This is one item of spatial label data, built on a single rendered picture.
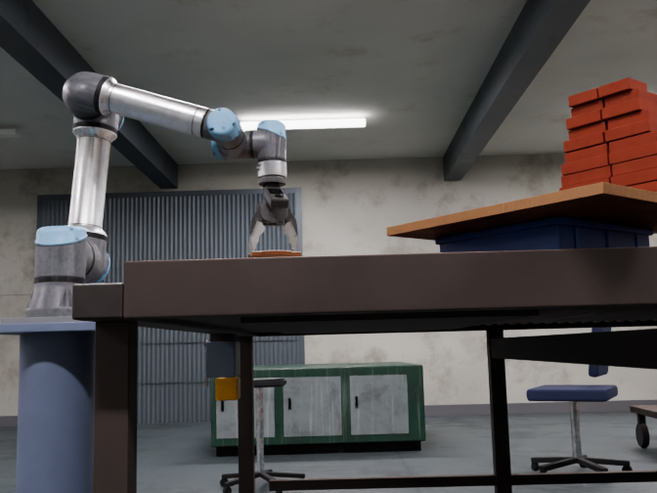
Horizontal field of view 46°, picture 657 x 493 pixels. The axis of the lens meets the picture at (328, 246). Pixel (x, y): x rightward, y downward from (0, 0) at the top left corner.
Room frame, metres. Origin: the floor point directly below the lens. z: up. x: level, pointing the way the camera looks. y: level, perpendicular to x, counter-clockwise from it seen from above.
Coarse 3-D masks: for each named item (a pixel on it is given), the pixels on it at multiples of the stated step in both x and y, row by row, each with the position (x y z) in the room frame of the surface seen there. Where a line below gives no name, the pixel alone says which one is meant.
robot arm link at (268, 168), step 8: (264, 160) 1.93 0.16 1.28; (272, 160) 1.93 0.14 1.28; (280, 160) 1.94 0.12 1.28; (256, 168) 1.95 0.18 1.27; (264, 168) 1.93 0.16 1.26; (272, 168) 1.93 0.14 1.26; (280, 168) 1.94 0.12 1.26; (264, 176) 1.94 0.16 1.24; (272, 176) 1.93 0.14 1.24; (280, 176) 1.94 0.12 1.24
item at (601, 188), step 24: (576, 192) 1.19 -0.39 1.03; (600, 192) 1.15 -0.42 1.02; (624, 192) 1.18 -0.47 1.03; (648, 192) 1.23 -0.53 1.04; (456, 216) 1.39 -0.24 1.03; (480, 216) 1.35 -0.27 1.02; (504, 216) 1.34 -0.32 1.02; (528, 216) 1.35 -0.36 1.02; (552, 216) 1.36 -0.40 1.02; (576, 216) 1.36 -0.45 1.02; (600, 216) 1.37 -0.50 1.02; (624, 216) 1.38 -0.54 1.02; (648, 216) 1.39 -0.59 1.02; (432, 240) 1.63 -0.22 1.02
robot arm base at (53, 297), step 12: (48, 276) 1.78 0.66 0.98; (60, 276) 1.78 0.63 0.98; (36, 288) 1.79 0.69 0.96; (48, 288) 1.77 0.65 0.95; (60, 288) 1.78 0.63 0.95; (36, 300) 1.77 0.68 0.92; (48, 300) 1.76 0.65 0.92; (60, 300) 1.77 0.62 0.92; (36, 312) 1.76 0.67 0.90; (48, 312) 1.75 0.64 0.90; (60, 312) 1.76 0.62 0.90
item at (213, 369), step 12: (216, 336) 2.61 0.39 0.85; (228, 336) 2.61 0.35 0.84; (216, 348) 2.60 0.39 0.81; (228, 348) 2.60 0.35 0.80; (216, 360) 2.60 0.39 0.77; (228, 360) 2.60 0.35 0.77; (240, 360) 2.73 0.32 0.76; (216, 372) 2.60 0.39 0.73; (228, 372) 2.60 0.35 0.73; (240, 372) 2.73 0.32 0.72
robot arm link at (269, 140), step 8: (264, 120) 1.94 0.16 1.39; (272, 120) 1.93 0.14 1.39; (264, 128) 1.93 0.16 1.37; (272, 128) 1.93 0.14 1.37; (280, 128) 1.94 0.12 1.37; (256, 136) 1.93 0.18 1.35; (264, 136) 1.93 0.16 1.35; (272, 136) 1.93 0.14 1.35; (280, 136) 1.94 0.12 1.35; (256, 144) 1.93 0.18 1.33; (264, 144) 1.93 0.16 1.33; (272, 144) 1.93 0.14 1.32; (280, 144) 1.94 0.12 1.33; (256, 152) 1.94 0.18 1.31; (264, 152) 1.93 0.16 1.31; (272, 152) 1.93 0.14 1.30; (280, 152) 1.94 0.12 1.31
